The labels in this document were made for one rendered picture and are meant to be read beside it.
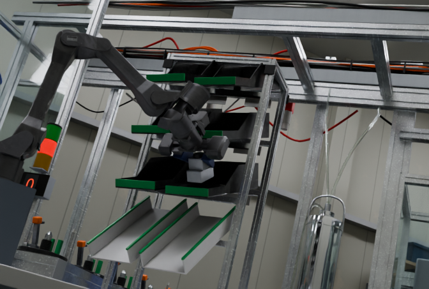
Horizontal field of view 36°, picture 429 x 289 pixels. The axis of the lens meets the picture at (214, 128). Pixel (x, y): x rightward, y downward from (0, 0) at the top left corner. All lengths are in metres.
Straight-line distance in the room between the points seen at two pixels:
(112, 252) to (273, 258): 5.11
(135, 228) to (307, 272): 0.80
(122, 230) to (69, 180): 4.28
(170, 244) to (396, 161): 1.35
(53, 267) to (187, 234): 0.36
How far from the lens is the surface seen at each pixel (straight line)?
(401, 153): 2.88
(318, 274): 2.42
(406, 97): 2.93
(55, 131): 2.21
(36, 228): 1.89
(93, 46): 1.62
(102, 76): 3.41
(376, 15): 2.55
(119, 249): 1.76
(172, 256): 1.71
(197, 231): 1.80
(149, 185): 1.75
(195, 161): 1.70
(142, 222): 1.88
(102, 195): 6.17
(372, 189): 7.61
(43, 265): 1.73
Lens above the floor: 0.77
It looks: 20 degrees up
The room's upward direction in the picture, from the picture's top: 14 degrees clockwise
